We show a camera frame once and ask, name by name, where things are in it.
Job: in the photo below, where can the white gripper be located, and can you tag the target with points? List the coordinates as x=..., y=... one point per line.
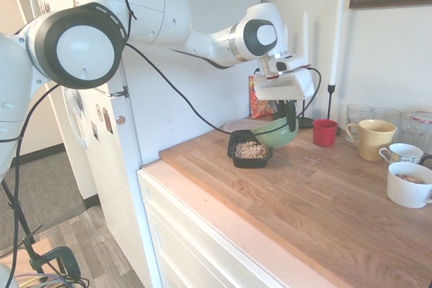
x=283, y=90

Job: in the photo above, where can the green ceramic bowl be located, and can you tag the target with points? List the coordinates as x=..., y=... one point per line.
x=275, y=139

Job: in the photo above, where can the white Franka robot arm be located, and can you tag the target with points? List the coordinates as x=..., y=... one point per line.
x=152, y=8

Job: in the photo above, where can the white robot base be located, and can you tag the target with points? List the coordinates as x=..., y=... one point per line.
x=4, y=278

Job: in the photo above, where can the scattered cereal crumbs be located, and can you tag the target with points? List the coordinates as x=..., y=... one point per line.
x=308, y=158

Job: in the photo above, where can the black plastic food box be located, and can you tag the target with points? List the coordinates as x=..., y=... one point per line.
x=251, y=163

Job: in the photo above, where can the black candle holder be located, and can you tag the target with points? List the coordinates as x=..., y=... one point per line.
x=306, y=122
x=331, y=99

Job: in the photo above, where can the orange Kurkure snack bag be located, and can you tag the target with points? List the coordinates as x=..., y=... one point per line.
x=261, y=109

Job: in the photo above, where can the red cup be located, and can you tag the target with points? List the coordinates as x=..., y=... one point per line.
x=324, y=134

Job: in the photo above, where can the clear plastic lid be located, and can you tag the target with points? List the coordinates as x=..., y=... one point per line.
x=236, y=123

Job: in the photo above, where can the clear drinking glass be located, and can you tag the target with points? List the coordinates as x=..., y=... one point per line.
x=410, y=133
x=358, y=114
x=387, y=114

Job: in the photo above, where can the short white taper candle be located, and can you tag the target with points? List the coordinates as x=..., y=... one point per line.
x=286, y=36

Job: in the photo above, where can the medium white taper candle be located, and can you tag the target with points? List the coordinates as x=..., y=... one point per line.
x=305, y=35

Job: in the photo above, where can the tall white taper candle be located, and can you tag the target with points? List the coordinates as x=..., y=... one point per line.
x=336, y=38

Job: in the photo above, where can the yellow ceramic mug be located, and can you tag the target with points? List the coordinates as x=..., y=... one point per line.
x=374, y=143

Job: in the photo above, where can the white mug with patterned band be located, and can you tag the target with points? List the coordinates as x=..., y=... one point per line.
x=403, y=154

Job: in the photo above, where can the brown food pieces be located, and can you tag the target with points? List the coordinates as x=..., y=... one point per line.
x=410, y=179

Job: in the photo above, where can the large plain white mug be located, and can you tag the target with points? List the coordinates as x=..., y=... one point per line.
x=406, y=193

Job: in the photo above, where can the white drawer cabinet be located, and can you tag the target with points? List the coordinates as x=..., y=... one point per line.
x=175, y=234

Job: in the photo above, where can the round copper knob magnet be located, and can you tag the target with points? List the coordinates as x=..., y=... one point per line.
x=120, y=120

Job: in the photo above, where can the brown oval fridge magnet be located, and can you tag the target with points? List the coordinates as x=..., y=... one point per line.
x=107, y=120

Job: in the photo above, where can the round white fridge magnet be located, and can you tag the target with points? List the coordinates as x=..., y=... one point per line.
x=98, y=112

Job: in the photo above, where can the small square photo magnet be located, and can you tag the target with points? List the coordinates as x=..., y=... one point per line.
x=94, y=130

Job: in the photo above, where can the green clamp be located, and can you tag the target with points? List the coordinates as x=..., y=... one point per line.
x=67, y=257

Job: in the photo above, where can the light wooden board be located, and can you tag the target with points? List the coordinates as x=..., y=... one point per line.
x=20, y=261

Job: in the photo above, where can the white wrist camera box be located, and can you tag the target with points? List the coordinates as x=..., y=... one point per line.
x=290, y=63

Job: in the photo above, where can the black camera stand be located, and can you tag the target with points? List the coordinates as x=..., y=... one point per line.
x=23, y=224

